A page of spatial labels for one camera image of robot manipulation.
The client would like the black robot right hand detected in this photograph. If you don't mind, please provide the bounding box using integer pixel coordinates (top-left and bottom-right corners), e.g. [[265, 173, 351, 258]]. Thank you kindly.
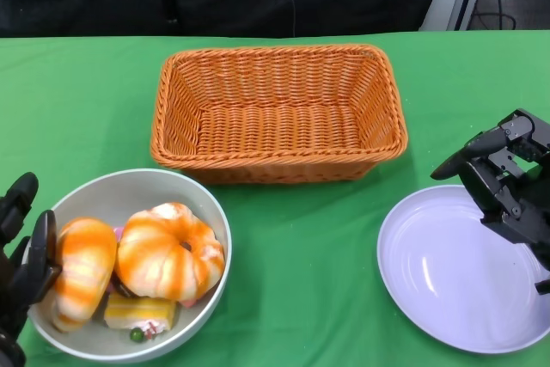
[[431, 107, 550, 296]]

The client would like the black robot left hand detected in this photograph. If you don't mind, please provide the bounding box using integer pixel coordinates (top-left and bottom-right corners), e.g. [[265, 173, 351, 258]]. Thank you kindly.
[[0, 171, 64, 367]]

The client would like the elongated orange striped bread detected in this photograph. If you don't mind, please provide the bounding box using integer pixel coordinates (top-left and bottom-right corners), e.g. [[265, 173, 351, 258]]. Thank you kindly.
[[50, 217, 118, 333]]

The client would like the grey-green bowl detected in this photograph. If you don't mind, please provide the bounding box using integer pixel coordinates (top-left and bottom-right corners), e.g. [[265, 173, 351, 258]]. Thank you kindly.
[[26, 168, 233, 364]]

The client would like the round orange striped bread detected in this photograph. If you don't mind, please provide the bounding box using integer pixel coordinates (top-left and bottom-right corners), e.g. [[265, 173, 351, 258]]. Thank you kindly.
[[113, 202, 226, 309]]

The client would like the lavender plate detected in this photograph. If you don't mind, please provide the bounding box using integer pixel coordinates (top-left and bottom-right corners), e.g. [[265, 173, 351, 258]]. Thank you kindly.
[[376, 185, 550, 354]]

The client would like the yellow cake slice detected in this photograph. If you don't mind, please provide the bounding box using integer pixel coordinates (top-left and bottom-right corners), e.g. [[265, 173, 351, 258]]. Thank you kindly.
[[102, 291, 178, 344]]

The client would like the orange wicker basket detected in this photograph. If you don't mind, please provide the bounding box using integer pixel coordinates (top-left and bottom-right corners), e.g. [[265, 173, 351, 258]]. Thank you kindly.
[[150, 43, 408, 186]]

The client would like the green tablecloth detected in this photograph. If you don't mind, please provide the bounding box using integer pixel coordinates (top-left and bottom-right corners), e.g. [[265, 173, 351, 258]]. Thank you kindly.
[[0, 29, 550, 367]]

